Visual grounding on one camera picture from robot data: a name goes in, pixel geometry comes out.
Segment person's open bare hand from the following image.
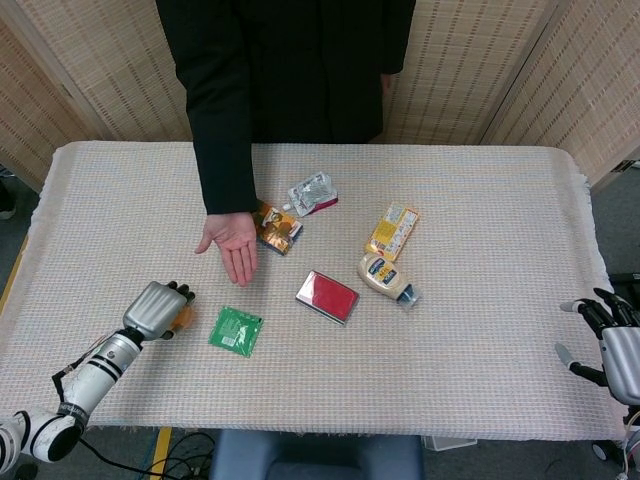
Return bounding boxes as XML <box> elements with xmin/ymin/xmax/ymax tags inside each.
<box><xmin>194</xmin><ymin>212</ymin><xmax>260</xmax><ymax>287</ymax></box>

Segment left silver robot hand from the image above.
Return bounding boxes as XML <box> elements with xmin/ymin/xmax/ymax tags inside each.
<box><xmin>122</xmin><ymin>280</ymin><xmax>197</xmax><ymax>344</ymax></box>

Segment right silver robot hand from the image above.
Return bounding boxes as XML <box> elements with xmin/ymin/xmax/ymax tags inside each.
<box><xmin>554</xmin><ymin>287</ymin><xmax>640</xmax><ymax>406</ymax></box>

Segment orange jelly cup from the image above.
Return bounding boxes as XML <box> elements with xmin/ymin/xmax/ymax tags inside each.
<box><xmin>172</xmin><ymin>299</ymin><xmax>197</xmax><ymax>335</ymax></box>

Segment black sleeved person forearm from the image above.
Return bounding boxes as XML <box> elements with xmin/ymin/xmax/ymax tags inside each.
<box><xmin>184</xmin><ymin>74</ymin><xmax>260</xmax><ymax>217</ymax></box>

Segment orange foil snack packet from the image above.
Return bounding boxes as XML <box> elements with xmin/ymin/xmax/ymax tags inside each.
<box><xmin>254</xmin><ymin>198</ymin><xmax>305</xmax><ymax>257</ymax></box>

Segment black device beside table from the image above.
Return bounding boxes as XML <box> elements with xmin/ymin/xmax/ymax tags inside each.
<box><xmin>606</xmin><ymin>271</ymin><xmax>640</xmax><ymax>297</ymax></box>

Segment person torso in black coat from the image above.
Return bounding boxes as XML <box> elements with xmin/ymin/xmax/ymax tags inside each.
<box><xmin>154</xmin><ymin>0</ymin><xmax>418</xmax><ymax>146</ymax></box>

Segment green foil sachet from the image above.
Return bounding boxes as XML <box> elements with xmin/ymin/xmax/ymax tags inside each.
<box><xmin>207</xmin><ymin>305</ymin><xmax>265</xmax><ymax>358</ymax></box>

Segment silver spout pouch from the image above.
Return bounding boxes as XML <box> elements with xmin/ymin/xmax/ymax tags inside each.
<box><xmin>282</xmin><ymin>170</ymin><xmax>340</xmax><ymax>218</ymax></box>

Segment red flat box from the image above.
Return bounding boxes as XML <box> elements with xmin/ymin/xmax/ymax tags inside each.
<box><xmin>294</xmin><ymin>269</ymin><xmax>361</xmax><ymax>328</ymax></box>

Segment yellow snack package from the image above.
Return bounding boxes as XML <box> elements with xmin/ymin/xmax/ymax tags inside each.
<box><xmin>363</xmin><ymin>201</ymin><xmax>421</xmax><ymax>264</ymax></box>

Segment mayonnaise squeeze bottle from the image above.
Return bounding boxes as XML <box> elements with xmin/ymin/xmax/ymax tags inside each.
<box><xmin>356</xmin><ymin>252</ymin><xmax>423</xmax><ymax>313</ymax></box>

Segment white box under table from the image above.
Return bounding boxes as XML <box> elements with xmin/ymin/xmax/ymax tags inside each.
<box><xmin>423</xmin><ymin>435</ymin><xmax>477</xmax><ymax>450</ymax></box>

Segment white woven tablecloth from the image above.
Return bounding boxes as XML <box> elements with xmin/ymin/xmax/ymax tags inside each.
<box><xmin>0</xmin><ymin>140</ymin><xmax>619</xmax><ymax>434</ymax></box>

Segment blue padded chair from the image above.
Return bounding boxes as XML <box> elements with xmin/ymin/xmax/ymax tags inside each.
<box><xmin>209</xmin><ymin>429</ymin><xmax>426</xmax><ymax>480</ymax></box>

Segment bamboo folding screen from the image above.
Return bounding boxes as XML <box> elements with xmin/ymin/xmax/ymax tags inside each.
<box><xmin>0</xmin><ymin>0</ymin><xmax>640</xmax><ymax>190</ymax></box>

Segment black floor cables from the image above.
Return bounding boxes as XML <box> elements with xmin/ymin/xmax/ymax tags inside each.
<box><xmin>84</xmin><ymin>432</ymin><xmax>217</xmax><ymax>480</ymax></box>

